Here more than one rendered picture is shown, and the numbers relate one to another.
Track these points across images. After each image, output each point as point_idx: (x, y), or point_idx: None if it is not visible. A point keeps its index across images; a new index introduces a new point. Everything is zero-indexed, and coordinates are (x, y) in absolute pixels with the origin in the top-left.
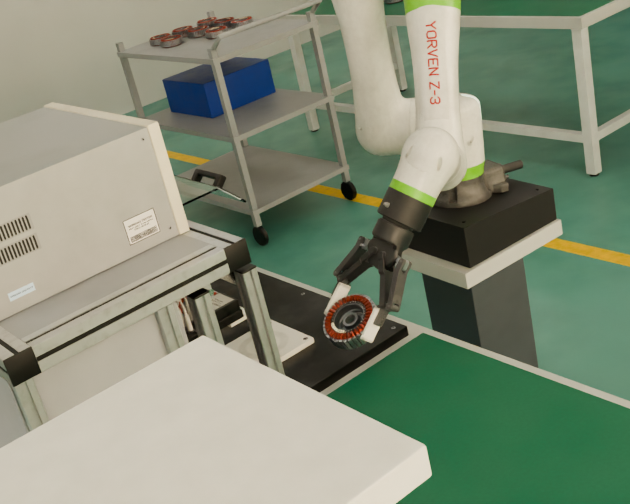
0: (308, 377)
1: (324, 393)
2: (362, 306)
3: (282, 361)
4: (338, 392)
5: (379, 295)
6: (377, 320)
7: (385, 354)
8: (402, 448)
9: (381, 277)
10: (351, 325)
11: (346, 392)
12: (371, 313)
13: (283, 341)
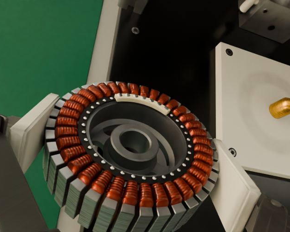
0: (141, 65)
1: (99, 66)
2: (116, 169)
3: (216, 92)
4: (75, 71)
5: (15, 158)
6: (10, 122)
7: (68, 218)
8: None
9: (29, 220)
10: (116, 127)
11: (60, 74)
12: (61, 152)
13: (256, 130)
